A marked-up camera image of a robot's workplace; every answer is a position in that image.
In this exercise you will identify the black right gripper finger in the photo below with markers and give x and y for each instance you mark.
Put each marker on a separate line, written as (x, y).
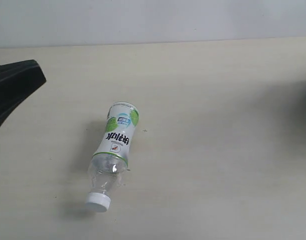
(17, 82)

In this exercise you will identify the green white label bottle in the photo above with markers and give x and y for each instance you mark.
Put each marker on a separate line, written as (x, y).
(110, 160)

